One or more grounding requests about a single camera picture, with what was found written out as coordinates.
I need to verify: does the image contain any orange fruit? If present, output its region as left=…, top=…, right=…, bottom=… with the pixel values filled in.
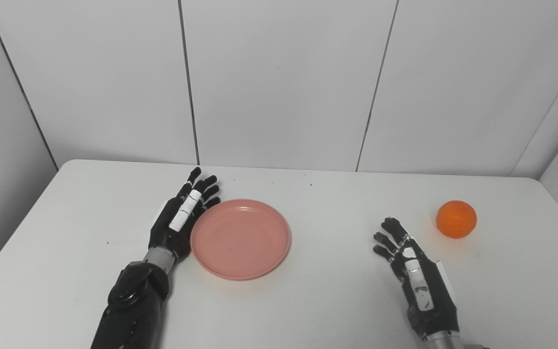
left=435, top=200, right=478, bottom=239

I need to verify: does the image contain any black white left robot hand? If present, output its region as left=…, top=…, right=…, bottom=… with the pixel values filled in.
left=148, top=167, right=221, bottom=265

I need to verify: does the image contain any pink round plate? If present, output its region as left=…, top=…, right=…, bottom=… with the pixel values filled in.
left=190, top=199, right=292, bottom=281

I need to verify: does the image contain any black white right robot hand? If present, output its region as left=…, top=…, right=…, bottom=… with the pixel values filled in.
left=373, top=217, right=460, bottom=340

